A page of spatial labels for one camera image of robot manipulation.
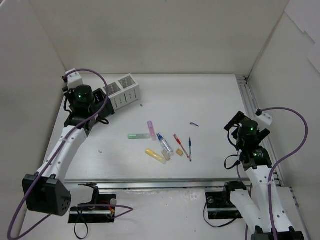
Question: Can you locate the yellow highlighter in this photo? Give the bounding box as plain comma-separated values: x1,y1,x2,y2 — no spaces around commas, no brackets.
145,148,167,165

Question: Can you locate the pink highlighter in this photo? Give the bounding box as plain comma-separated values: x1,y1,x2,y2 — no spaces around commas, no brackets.
147,121,157,141

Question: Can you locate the aluminium side rail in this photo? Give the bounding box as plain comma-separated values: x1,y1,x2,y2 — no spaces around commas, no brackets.
236,74,286,187

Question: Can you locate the green highlighter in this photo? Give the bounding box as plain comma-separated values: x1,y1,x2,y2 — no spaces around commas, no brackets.
127,133,151,140

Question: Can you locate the blue cap spray bottle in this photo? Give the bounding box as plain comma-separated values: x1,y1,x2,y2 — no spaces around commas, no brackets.
156,133,174,156

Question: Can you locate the red pen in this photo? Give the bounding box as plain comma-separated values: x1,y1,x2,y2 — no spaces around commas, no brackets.
173,134,190,159

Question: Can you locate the yellow eraser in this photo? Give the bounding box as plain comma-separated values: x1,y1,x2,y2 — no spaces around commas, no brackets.
176,149,184,156

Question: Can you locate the aluminium front rail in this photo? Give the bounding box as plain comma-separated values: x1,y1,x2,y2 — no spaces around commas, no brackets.
65,178,238,191

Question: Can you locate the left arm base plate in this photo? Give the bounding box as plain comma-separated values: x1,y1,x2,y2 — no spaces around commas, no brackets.
68,193,117,224

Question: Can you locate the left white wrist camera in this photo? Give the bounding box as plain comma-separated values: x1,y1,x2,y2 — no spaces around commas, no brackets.
62,68,84,89

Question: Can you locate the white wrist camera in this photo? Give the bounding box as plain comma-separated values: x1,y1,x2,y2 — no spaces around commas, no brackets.
254,109,273,126
62,68,84,89

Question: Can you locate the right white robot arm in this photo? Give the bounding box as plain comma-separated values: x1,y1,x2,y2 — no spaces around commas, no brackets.
221,111,304,240

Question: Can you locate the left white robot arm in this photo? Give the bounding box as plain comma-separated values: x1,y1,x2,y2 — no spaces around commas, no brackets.
22,84,114,216

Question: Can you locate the blue pen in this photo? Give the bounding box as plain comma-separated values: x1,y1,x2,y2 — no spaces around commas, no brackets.
188,137,192,162

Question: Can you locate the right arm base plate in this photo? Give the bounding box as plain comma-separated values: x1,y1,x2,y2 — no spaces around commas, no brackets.
204,191,243,220

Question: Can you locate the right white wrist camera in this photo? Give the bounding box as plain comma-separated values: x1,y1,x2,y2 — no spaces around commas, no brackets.
254,109,273,126

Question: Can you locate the white slotted container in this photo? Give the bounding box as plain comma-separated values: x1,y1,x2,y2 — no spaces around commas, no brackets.
103,73,141,111

